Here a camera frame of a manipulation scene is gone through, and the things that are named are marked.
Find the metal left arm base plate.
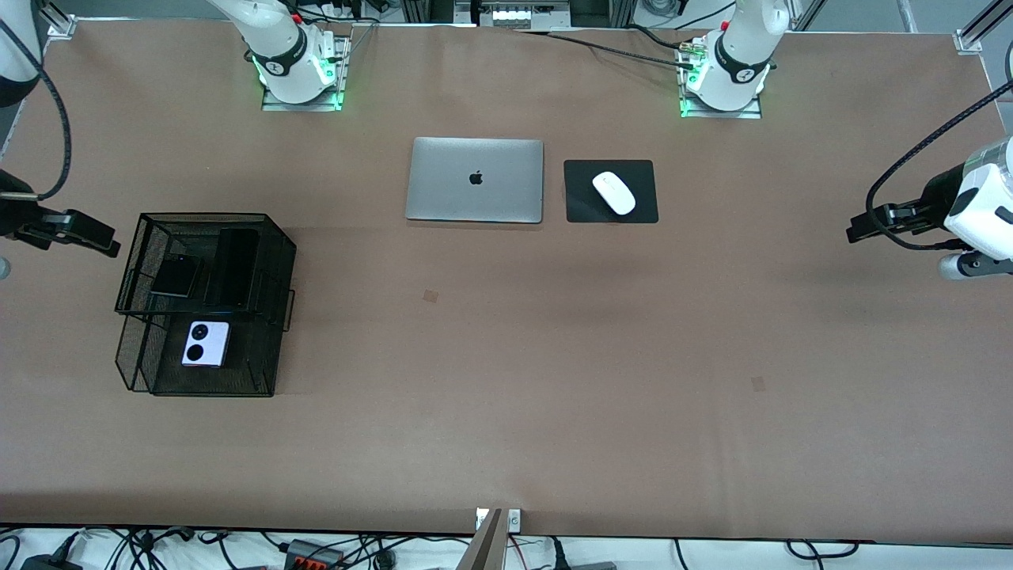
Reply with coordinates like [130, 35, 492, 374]
[679, 40, 763, 120]

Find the black mouse pad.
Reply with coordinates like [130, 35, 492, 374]
[563, 159, 659, 224]

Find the white computer mouse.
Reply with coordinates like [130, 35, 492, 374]
[592, 171, 636, 216]

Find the lilac flip phone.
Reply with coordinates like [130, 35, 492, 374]
[181, 321, 231, 369]

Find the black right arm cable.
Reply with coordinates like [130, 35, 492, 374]
[0, 16, 73, 202]

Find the large paper table cover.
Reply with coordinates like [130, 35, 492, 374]
[0, 20, 1013, 544]

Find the black power strip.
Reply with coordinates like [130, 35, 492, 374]
[285, 540, 345, 570]

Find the black flip phone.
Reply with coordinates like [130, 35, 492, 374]
[150, 255, 203, 298]

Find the grey camera post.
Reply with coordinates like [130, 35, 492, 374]
[455, 508, 507, 570]

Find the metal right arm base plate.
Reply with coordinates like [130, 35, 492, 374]
[261, 36, 351, 112]

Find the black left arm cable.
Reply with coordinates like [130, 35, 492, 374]
[866, 79, 1013, 253]

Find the black cable on table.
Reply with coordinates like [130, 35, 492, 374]
[514, 25, 699, 70]

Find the control box with connectors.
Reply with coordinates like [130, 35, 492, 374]
[455, 0, 571, 29]

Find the silver closed laptop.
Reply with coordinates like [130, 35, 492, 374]
[405, 137, 545, 224]

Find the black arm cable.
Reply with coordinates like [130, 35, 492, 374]
[866, 79, 1013, 253]
[0, 16, 73, 202]

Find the long black smartphone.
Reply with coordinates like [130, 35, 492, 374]
[204, 228, 262, 310]

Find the aluminium frame profile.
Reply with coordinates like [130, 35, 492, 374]
[36, 0, 78, 39]
[954, 0, 1013, 55]

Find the black wire mesh organizer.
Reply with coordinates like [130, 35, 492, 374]
[115, 212, 298, 397]

